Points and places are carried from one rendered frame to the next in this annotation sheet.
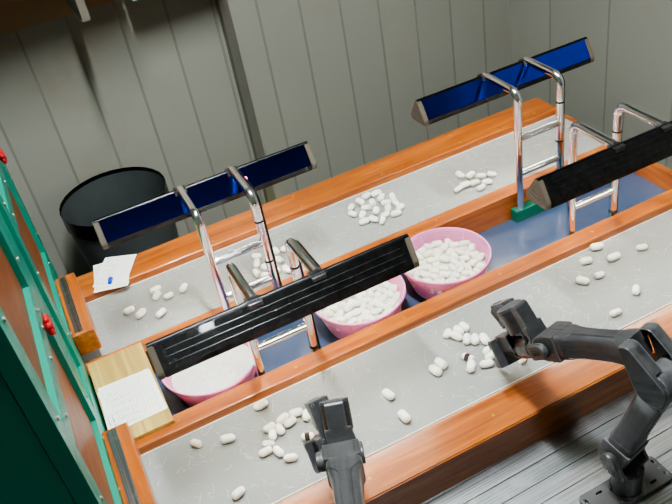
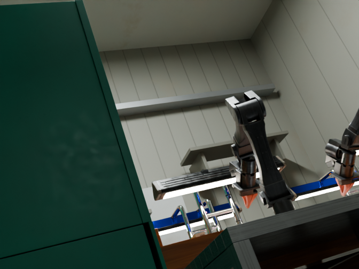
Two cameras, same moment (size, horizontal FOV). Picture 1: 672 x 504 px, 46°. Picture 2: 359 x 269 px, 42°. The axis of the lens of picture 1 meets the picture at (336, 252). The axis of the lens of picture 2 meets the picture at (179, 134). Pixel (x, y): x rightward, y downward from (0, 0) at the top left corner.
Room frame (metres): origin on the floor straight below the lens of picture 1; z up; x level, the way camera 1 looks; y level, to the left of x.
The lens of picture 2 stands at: (-0.63, 0.39, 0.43)
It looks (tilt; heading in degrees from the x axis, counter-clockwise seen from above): 25 degrees up; 356
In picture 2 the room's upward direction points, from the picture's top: 20 degrees counter-clockwise
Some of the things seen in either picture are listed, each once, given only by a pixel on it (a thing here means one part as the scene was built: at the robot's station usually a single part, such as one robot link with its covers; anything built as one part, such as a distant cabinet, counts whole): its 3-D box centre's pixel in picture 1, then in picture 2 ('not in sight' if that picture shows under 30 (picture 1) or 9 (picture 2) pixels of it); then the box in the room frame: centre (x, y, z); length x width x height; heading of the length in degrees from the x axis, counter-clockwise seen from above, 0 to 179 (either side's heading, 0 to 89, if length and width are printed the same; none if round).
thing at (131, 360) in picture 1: (128, 392); not in sight; (1.46, 0.58, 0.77); 0.33 x 0.15 x 0.01; 19
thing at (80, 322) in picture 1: (77, 311); not in sight; (1.77, 0.75, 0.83); 0.30 x 0.06 x 0.07; 19
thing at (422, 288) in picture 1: (445, 267); not in sight; (1.77, -0.30, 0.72); 0.27 x 0.27 x 0.10
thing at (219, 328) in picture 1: (286, 299); (220, 175); (1.33, 0.13, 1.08); 0.62 x 0.08 x 0.07; 109
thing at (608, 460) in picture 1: (624, 456); not in sight; (0.99, -0.50, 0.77); 0.09 x 0.06 x 0.06; 122
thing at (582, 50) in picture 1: (504, 78); (332, 183); (2.18, -0.61, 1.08); 0.62 x 0.08 x 0.07; 109
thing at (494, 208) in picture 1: (384, 258); not in sight; (1.89, -0.14, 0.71); 1.81 x 0.05 x 0.11; 109
